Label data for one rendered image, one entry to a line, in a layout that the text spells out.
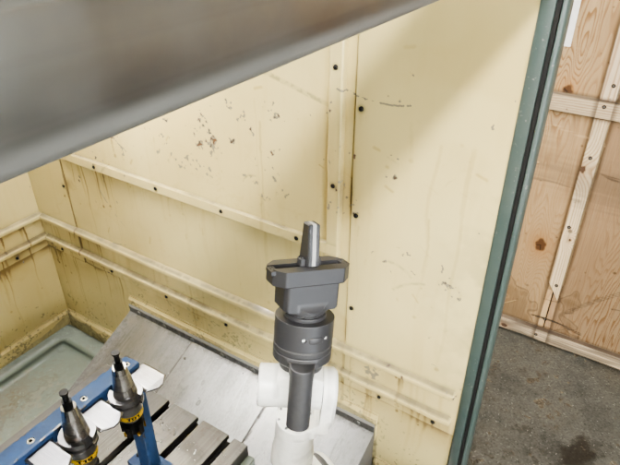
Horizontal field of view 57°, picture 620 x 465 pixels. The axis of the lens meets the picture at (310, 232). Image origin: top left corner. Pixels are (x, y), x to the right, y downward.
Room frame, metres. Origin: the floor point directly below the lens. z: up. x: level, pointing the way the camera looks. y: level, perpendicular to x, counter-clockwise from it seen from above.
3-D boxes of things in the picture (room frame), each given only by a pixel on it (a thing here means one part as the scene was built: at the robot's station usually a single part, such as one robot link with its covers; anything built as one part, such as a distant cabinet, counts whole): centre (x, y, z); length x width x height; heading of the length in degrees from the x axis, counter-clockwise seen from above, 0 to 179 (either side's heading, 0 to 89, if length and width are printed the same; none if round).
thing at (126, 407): (0.76, 0.35, 1.21); 0.06 x 0.06 x 0.03
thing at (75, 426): (0.67, 0.41, 1.26); 0.04 x 0.04 x 0.07
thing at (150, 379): (0.81, 0.32, 1.21); 0.07 x 0.05 x 0.01; 57
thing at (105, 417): (0.71, 0.38, 1.21); 0.07 x 0.05 x 0.01; 57
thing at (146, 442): (0.83, 0.37, 1.05); 0.10 x 0.05 x 0.30; 57
